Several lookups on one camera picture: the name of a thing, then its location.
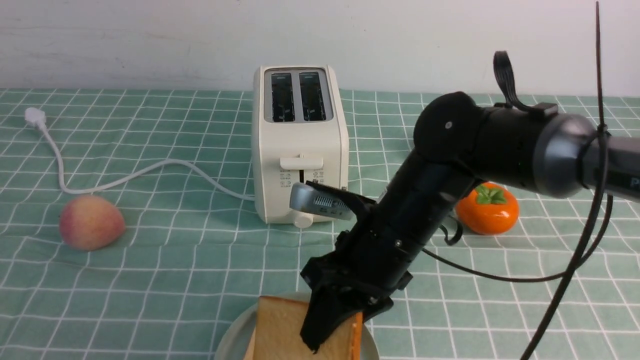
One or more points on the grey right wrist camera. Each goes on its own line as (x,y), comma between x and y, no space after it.
(309,200)

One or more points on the orange persimmon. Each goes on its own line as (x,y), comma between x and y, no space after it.
(488,210)

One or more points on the pink peach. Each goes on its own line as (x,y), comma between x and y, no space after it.
(90,222)

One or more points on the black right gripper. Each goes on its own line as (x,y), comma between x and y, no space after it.
(368,264)

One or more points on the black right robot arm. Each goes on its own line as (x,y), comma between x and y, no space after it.
(457,146)

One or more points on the toast slice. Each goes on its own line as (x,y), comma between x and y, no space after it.
(356,337)
(276,335)

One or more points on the pale blue plate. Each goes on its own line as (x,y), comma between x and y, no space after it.
(236,340)

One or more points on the white two-slot toaster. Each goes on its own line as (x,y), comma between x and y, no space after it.
(298,134)

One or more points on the green checked tablecloth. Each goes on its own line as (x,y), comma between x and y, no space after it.
(193,259)

